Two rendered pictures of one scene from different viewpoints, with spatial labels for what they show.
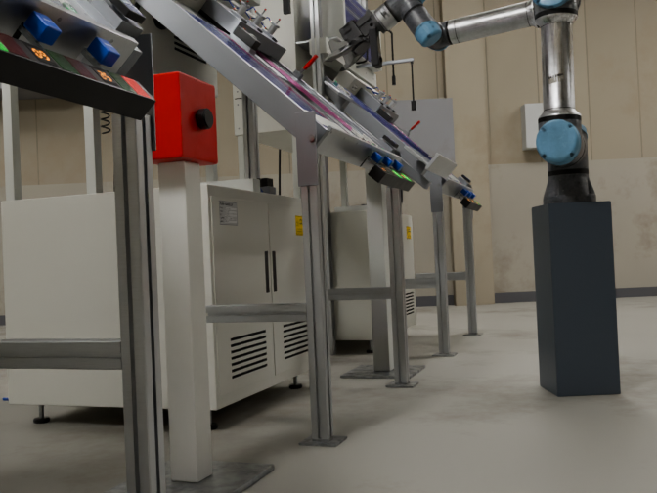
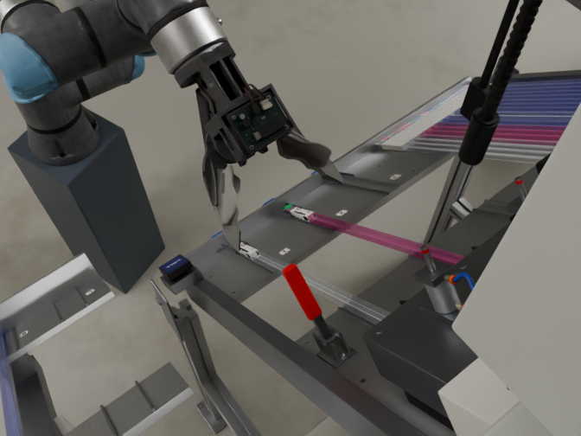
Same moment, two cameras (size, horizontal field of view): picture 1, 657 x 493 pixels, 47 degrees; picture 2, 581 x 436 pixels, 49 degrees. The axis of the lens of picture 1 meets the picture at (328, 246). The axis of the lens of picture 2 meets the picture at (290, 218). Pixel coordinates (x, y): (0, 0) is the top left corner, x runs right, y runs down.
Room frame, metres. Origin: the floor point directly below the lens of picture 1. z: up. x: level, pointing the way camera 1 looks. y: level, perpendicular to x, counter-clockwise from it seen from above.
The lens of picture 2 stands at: (2.69, 0.17, 1.65)
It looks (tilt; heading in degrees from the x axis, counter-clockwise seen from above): 59 degrees down; 213
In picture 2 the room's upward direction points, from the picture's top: straight up
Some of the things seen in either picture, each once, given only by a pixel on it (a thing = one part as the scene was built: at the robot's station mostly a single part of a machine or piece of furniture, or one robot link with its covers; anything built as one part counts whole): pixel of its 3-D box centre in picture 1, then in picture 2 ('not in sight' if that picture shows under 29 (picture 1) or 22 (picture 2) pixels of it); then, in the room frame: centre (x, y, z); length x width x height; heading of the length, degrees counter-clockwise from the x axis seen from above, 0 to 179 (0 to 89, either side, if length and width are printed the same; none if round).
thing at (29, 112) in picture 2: (566, 148); (43, 83); (2.22, -0.72, 0.72); 0.13 x 0.12 x 0.14; 155
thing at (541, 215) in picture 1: (574, 296); (98, 205); (2.22, -0.72, 0.28); 0.18 x 0.18 x 0.55; 0
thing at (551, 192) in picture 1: (568, 187); (58, 123); (2.22, -0.72, 0.60); 0.15 x 0.15 x 0.10
